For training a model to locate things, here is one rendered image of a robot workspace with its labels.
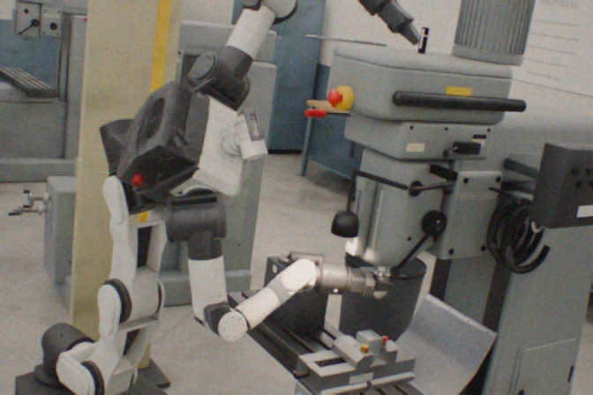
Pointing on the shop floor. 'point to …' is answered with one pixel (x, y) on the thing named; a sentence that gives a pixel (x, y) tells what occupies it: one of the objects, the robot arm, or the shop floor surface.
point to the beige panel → (108, 49)
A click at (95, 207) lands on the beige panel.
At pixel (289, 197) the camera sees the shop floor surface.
